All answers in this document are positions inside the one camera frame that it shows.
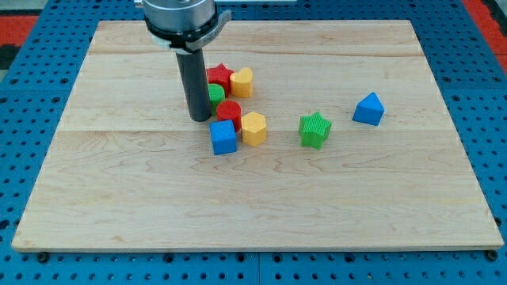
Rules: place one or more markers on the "yellow heart block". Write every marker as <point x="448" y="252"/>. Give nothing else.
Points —
<point x="242" y="83"/>

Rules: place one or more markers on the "blue cube block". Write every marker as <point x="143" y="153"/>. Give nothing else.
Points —
<point x="223" y="137"/>

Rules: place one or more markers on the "green cylinder block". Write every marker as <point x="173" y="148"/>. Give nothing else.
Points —
<point x="216" y="96"/>

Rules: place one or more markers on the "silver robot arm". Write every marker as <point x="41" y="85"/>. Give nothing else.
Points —
<point x="186" y="27"/>

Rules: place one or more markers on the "red star block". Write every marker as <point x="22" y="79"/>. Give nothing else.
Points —
<point x="220" y="75"/>

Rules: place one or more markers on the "green star block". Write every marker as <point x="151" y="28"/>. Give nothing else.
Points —
<point x="314" y="130"/>

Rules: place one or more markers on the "red cylinder block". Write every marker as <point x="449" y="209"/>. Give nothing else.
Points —
<point x="230" y="110"/>

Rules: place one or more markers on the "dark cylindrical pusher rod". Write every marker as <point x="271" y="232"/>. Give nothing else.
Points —
<point x="195" y="84"/>

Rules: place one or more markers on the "yellow hexagon block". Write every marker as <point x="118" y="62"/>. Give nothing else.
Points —
<point x="253" y="129"/>

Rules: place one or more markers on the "blue triangle block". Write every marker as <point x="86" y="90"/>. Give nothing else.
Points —
<point x="370" y="110"/>

